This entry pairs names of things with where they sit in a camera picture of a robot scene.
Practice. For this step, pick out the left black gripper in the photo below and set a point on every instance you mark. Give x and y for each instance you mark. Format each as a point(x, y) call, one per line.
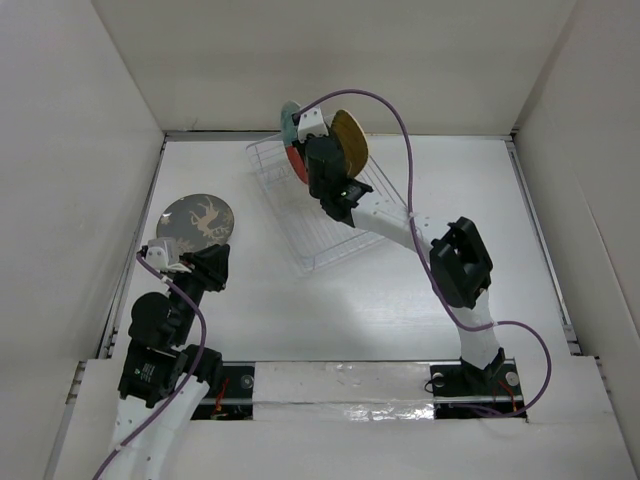
point(211, 262)

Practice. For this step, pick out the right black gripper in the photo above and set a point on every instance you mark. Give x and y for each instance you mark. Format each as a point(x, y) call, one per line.
point(307, 141)

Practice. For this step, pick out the yellow woven bamboo plate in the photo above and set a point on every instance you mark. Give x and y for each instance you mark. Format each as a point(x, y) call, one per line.
point(352, 140)

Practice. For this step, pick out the red and teal plate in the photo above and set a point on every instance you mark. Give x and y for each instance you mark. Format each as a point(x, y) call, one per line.
point(289, 136)

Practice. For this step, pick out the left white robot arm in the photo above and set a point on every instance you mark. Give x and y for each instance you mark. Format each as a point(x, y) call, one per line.
point(168, 369)

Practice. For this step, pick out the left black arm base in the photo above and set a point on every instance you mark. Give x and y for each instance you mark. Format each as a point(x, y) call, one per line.
point(233, 398)

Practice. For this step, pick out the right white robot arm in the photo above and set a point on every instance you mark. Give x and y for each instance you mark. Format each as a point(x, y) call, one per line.
point(453, 254)

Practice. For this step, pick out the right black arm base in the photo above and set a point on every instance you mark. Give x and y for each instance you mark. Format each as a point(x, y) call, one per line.
point(461, 391)

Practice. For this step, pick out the grey deer pattern plate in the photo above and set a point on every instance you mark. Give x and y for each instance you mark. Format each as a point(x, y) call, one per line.
point(196, 222)

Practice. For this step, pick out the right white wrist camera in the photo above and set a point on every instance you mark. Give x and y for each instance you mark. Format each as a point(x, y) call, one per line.
point(310, 124)

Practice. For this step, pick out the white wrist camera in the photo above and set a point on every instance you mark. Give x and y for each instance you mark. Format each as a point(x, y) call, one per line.
point(162, 254)
point(310, 124)

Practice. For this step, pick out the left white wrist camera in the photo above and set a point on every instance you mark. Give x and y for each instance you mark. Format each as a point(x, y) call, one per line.
point(162, 254)

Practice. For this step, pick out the white wire dish rack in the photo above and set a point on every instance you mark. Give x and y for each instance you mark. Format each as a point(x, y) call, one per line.
point(314, 239)

